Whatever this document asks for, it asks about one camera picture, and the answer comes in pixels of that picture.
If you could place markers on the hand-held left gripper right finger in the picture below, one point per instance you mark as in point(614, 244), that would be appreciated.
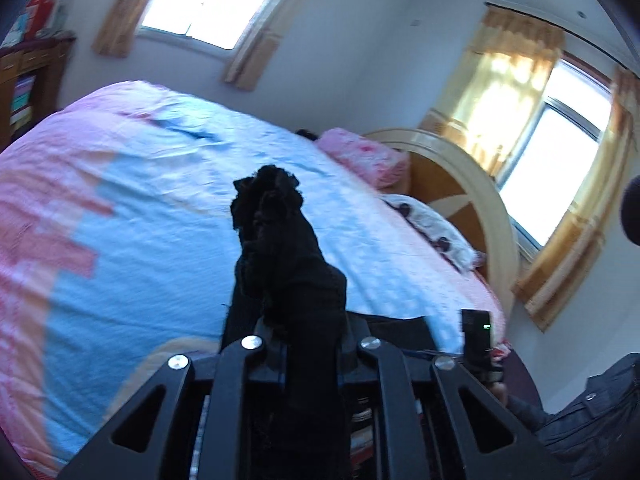
point(357, 355)

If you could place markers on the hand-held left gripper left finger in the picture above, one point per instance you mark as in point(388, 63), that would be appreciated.
point(270, 360)

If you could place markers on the black pants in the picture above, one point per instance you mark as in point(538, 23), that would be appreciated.
point(300, 280)

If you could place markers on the person's right hand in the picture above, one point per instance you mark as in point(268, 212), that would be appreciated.
point(497, 392)

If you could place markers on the patterned pillow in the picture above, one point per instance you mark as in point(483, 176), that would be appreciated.
point(435, 227)

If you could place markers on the cream and wood headboard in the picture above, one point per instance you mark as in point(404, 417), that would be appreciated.
point(465, 190)

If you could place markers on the yellow curtain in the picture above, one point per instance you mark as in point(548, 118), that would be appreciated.
point(590, 220)
point(500, 90)

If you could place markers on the round bed with pink-blue sheet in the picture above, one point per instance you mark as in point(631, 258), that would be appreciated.
point(150, 200)

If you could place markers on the pink floral pillow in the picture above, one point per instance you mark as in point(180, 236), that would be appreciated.
point(362, 155)

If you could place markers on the large window by headboard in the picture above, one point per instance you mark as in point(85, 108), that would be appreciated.
point(555, 155)

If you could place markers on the dark round object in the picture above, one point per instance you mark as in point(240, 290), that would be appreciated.
point(631, 210)

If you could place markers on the small black item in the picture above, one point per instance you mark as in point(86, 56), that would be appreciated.
point(306, 134)

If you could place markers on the beige curtain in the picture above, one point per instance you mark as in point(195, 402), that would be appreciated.
point(125, 7)
point(272, 30)

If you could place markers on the stack of books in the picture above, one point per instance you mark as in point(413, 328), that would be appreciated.
point(22, 100)

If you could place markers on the wooden desk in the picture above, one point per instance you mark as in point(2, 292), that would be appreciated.
point(40, 80)

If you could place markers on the red paper bag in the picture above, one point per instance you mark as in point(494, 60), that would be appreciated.
point(40, 15)

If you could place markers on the curtain rail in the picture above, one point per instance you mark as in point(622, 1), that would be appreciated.
point(550, 27)

